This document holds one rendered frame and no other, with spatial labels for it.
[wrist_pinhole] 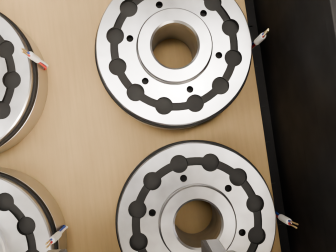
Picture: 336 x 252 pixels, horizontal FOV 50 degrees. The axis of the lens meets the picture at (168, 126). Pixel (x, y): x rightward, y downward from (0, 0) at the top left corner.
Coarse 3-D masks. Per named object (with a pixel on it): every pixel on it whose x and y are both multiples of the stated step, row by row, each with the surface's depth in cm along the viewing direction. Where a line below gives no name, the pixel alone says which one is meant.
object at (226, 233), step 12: (180, 192) 22; (192, 192) 22; (204, 192) 22; (216, 192) 22; (168, 204) 22; (180, 204) 22; (216, 204) 22; (228, 204) 22; (168, 216) 22; (228, 216) 22; (168, 228) 22; (228, 228) 22; (168, 240) 22; (180, 240) 22; (228, 240) 22
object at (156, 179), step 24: (192, 144) 23; (144, 168) 23; (168, 168) 23; (192, 168) 23; (216, 168) 23; (240, 168) 23; (144, 192) 23; (168, 192) 23; (240, 192) 23; (264, 192) 23; (120, 216) 22; (144, 216) 22; (240, 216) 23; (264, 216) 23; (120, 240) 22; (144, 240) 23; (240, 240) 23; (264, 240) 23
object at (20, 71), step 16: (0, 16) 23; (0, 32) 23; (16, 32) 23; (0, 48) 23; (16, 48) 23; (0, 64) 23; (16, 64) 23; (32, 64) 23; (0, 80) 23; (16, 80) 23; (32, 80) 23; (0, 96) 22; (16, 96) 22; (0, 112) 23; (16, 112) 22; (0, 128) 22
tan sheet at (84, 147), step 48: (0, 0) 26; (48, 0) 26; (96, 0) 26; (240, 0) 27; (48, 48) 26; (48, 96) 26; (96, 96) 26; (240, 96) 26; (48, 144) 26; (96, 144) 26; (144, 144) 26; (240, 144) 26; (96, 192) 26; (96, 240) 25
